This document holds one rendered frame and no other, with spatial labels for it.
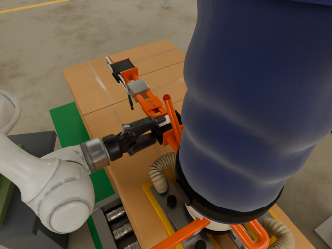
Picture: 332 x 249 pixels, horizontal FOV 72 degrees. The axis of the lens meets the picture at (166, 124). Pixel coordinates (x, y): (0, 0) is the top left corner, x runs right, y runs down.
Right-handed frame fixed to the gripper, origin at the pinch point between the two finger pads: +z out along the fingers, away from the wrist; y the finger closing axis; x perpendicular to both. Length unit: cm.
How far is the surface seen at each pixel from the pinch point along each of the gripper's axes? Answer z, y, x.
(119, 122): -1, 56, -59
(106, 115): -5, 56, -68
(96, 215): -33, 51, -7
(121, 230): -25, 55, 4
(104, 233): -32, 51, 3
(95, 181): -29, 110, -60
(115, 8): 106, 111, -358
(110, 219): -28, 56, -4
